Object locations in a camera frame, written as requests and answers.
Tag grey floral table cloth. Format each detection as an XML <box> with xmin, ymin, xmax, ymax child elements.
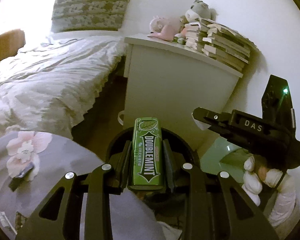
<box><xmin>0</xmin><ymin>132</ymin><xmax>181</xmax><ymax>239</ymax></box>

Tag grey plush toy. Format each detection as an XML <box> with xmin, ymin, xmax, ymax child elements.
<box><xmin>185</xmin><ymin>0</ymin><xmax>211</xmax><ymax>22</ymax></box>

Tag white gloved right hand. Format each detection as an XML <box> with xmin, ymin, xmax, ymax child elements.
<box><xmin>242</xmin><ymin>154</ymin><xmax>296</xmax><ymax>227</ymax></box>

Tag floral roman window blind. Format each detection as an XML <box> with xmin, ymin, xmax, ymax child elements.
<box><xmin>51</xmin><ymin>0</ymin><xmax>130</xmax><ymax>33</ymax></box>

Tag dark green crumpled packet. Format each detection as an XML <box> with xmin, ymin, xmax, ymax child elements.
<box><xmin>8</xmin><ymin>162</ymin><xmax>34</xmax><ymax>192</ymax></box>

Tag white cabinet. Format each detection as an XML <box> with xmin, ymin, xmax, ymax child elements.
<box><xmin>123</xmin><ymin>34</ymin><xmax>243</xmax><ymax>150</ymax></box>

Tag green doublemint gum pack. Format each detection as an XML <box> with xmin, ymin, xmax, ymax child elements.
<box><xmin>128</xmin><ymin>117</ymin><xmax>164</xmax><ymax>192</ymax></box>

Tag pink plush toy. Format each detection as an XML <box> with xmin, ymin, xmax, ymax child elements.
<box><xmin>147</xmin><ymin>16</ymin><xmax>185</xmax><ymax>42</ymax></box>

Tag black round trash bin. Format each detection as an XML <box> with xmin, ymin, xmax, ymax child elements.
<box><xmin>106</xmin><ymin>127</ymin><xmax>199</xmax><ymax>229</ymax></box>

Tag mint green appliance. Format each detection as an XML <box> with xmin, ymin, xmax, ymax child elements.
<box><xmin>200</xmin><ymin>137</ymin><xmax>249</xmax><ymax>184</ymax></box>

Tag stack of books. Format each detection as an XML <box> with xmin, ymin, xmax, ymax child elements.
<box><xmin>181</xmin><ymin>18</ymin><xmax>257</xmax><ymax>72</ymax></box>

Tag bed with white duvet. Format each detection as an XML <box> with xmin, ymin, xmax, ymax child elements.
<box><xmin>0</xmin><ymin>35</ymin><xmax>127</xmax><ymax>138</ymax></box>

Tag brown padded headboard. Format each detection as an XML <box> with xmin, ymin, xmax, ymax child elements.
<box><xmin>0</xmin><ymin>29</ymin><xmax>25</xmax><ymax>61</ymax></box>

